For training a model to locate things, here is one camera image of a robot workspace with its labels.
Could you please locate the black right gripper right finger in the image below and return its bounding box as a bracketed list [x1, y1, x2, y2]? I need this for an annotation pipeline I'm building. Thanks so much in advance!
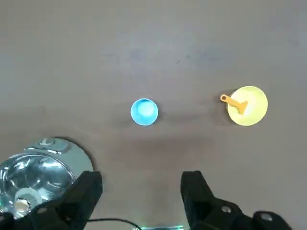
[180, 170, 295, 230]

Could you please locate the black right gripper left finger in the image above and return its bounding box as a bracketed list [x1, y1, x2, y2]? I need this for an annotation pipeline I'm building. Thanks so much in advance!
[0, 170, 103, 230]

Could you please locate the blue plastic cup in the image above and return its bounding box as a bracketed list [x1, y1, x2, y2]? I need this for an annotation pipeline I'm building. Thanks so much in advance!
[130, 98, 159, 126]

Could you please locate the glass pot lid with knob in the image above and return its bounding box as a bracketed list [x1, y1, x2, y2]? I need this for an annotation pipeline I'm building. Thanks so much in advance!
[0, 154, 75, 214]

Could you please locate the stainless steel pot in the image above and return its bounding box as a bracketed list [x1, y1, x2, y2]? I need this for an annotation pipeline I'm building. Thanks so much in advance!
[0, 137, 94, 220]

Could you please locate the yellow plastic bowl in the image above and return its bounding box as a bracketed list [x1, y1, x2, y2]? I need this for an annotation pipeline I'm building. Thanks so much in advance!
[227, 85, 269, 127]

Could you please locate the thin black cable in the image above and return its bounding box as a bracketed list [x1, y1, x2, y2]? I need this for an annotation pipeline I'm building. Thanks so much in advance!
[86, 217, 142, 230]

